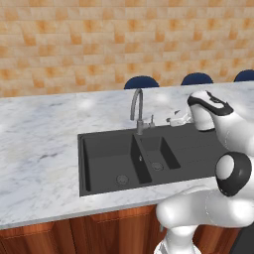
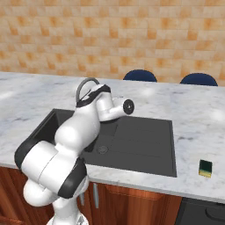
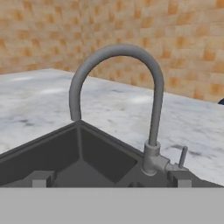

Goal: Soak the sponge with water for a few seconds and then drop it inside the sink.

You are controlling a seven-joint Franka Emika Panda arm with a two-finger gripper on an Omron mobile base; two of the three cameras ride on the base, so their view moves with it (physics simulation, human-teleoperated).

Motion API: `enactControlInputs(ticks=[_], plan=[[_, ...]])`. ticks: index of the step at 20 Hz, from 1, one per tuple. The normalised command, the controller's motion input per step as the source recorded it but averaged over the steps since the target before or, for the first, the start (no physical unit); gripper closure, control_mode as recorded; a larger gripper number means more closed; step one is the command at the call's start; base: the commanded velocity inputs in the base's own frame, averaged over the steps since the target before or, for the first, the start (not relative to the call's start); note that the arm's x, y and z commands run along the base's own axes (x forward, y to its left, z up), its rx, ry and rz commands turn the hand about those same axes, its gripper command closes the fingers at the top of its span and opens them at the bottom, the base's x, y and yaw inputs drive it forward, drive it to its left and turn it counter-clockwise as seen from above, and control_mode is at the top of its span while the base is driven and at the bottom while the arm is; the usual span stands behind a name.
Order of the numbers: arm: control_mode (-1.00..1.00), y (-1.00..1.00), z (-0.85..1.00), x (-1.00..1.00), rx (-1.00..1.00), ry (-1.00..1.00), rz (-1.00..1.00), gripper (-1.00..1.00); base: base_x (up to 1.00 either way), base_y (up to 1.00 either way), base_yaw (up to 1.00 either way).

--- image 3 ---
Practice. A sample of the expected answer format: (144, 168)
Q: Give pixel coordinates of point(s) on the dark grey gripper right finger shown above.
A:
(180, 178)

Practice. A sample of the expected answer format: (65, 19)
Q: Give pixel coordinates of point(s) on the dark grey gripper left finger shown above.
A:
(40, 178)

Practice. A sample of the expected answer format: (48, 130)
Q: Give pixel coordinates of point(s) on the grey curved sink tap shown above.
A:
(116, 52)

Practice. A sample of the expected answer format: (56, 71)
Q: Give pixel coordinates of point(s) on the dark blue object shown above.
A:
(221, 101)

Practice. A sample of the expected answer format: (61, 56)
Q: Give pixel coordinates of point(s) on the dark grey sink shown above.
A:
(93, 157)

